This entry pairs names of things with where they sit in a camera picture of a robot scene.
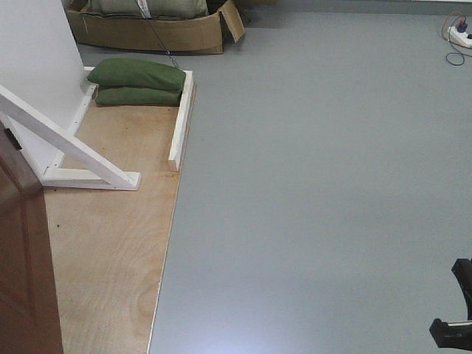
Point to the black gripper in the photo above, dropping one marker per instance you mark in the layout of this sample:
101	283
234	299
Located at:
456	335

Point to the brown wooden door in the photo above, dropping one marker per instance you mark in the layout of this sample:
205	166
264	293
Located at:
29	307

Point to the white power strip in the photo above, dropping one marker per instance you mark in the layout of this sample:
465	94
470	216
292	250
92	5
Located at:
458	38

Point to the white wooden edge batten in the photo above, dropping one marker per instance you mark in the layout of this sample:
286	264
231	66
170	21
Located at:
178	144

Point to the plywood base board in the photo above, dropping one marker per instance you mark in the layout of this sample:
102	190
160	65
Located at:
108	247

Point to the open flat cardboard box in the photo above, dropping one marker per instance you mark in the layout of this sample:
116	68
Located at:
204	35

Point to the lower green sandbag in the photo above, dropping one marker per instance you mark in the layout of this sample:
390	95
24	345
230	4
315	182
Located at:
111	96

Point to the green sandbag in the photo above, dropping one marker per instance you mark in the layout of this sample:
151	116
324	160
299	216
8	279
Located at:
138	73
111	96

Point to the upper green sandbag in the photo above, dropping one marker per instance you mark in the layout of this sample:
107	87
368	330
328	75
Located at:
138	73

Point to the white foreground panel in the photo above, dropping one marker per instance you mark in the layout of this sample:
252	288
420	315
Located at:
40	62

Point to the white wooden door frame stand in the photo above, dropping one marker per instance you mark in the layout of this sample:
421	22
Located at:
75	164

